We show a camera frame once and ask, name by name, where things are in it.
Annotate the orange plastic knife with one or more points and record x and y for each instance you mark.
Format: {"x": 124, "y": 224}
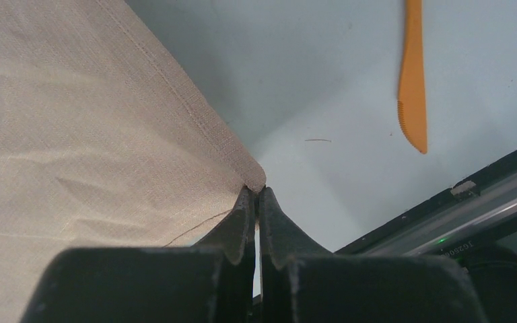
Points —
{"x": 411, "y": 98}

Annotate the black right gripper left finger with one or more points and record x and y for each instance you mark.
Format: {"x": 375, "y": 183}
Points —
{"x": 233, "y": 238}

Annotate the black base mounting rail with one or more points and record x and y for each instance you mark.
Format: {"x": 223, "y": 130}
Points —
{"x": 489, "y": 176}

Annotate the beige cloth napkin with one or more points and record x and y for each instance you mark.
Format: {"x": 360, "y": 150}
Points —
{"x": 104, "y": 141}

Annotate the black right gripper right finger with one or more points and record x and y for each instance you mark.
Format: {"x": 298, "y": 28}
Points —
{"x": 282, "y": 245}

